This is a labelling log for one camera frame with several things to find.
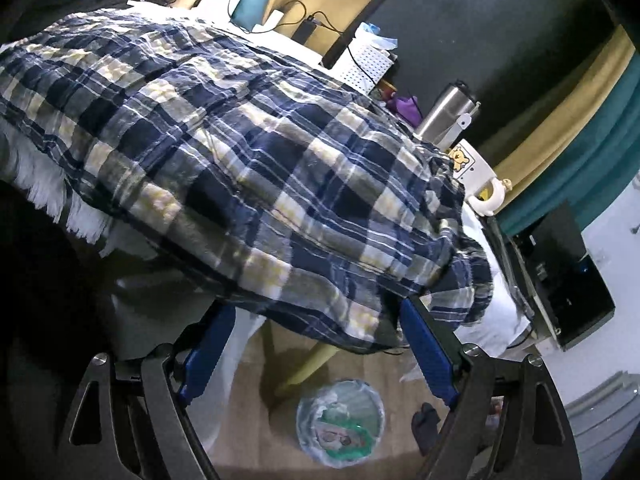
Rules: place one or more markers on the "small yellow jar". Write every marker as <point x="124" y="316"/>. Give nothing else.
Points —
<point x="386" y="87"/>

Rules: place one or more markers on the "grey ribbed container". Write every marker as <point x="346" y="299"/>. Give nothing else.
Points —
<point x="605" y="415"/>

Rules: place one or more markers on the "black sock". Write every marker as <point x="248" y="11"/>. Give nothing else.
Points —
<point x="426" y="427"/>

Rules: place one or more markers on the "clear plastic bag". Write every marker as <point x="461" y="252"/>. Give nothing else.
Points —
<point x="377" y="37"/>

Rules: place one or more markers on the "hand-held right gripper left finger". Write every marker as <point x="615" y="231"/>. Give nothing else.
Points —
<point x="207" y="355"/>

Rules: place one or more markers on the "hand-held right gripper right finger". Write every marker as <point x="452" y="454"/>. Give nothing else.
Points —
<point x="430" y="355"/>

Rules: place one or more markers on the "black power adapter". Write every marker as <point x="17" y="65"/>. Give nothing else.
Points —
<point x="305" y="30"/>

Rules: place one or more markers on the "white bear print mug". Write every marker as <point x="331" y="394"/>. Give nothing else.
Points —
<point x="475" y="172"/>

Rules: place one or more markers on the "lined trash bin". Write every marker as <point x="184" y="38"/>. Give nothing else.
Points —
<point x="340" y="422"/>

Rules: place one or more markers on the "black computer tower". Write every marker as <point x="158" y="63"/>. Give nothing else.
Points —
<point x="565" y="270"/>

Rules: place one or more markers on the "white perforated basket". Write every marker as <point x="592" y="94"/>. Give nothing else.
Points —
<point x="362" y="65"/>

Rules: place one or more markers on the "white textured table cloth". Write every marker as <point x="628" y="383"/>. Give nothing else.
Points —
<point x="495" y="320"/>

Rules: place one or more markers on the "blue plaid shirt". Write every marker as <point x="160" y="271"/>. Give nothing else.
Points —
<point x="240" y="160"/>

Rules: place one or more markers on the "purple cloth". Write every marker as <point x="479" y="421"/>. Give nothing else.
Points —
<point x="406" y="109"/>

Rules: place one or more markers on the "yellow table leg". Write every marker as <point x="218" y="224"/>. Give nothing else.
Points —
<point x="310" y="372"/>

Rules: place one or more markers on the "dark window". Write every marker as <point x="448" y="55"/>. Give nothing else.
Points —
<point x="475" y="25"/>

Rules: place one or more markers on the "stainless steel tumbler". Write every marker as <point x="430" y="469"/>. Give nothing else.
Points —
<point x="445" y="115"/>

